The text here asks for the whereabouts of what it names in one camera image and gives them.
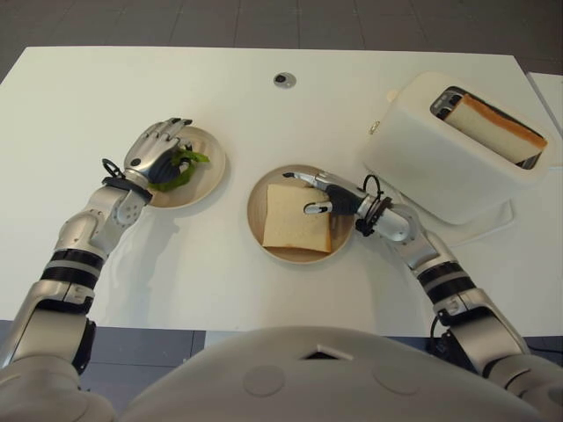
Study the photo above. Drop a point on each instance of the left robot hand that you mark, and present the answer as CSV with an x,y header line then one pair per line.
x,y
147,151

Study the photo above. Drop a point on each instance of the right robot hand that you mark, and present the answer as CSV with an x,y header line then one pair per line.
x,y
338,197

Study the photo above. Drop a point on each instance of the green lettuce leaf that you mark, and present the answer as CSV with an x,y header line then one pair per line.
x,y
184,171

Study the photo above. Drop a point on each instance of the bread slice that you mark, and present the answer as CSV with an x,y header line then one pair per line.
x,y
294,220
501,127

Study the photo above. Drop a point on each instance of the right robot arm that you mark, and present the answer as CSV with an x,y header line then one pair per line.
x,y
444,268

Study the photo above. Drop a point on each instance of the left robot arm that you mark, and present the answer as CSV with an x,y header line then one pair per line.
x,y
66,246

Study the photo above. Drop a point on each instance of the cream plate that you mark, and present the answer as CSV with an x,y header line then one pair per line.
x,y
198,176
259,211

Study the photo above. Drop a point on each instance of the cream toaster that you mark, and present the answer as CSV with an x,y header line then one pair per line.
x,y
453,149

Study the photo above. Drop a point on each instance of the robot body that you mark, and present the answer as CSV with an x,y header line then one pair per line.
x,y
299,378

